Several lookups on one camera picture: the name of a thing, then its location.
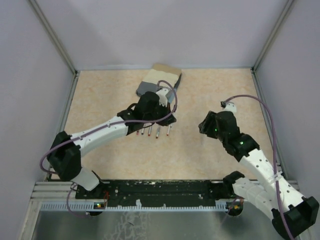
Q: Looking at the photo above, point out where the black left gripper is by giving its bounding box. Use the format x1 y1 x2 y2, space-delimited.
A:
144 100 176 127

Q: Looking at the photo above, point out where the white red-end marker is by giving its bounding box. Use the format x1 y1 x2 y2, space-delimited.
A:
148 126 153 137

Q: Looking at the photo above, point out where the white brown-end marker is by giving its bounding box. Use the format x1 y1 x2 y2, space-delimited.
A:
155 126 161 139

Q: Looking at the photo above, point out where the small white red-end pen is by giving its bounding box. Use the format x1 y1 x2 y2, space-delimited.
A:
166 124 172 136

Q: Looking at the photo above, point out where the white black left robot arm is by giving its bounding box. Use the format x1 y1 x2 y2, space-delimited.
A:
46 88 177 199

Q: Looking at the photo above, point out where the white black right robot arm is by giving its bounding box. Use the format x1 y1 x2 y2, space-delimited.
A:
198 111 320 240

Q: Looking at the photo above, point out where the folded grey beige cloth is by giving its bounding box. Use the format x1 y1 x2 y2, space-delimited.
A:
135 62 183 103

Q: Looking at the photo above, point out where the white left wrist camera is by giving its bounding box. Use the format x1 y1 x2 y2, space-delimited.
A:
156 88 175 107

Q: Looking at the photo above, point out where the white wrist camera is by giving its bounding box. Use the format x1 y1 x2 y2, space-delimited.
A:
156 88 175 107
220 101 237 113

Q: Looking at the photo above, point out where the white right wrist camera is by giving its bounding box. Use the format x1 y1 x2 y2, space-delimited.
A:
220 101 237 113

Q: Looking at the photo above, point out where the aluminium frame post right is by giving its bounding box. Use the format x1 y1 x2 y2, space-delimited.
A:
251 0 296 73

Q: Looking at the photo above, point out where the aluminium frame post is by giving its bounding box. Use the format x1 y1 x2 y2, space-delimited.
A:
26 0 81 76
251 0 296 73

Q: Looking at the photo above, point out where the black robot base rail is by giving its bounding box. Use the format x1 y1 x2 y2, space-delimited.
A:
32 178 253 211

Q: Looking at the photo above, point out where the aluminium frame post left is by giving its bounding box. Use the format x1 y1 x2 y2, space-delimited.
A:
26 0 81 76

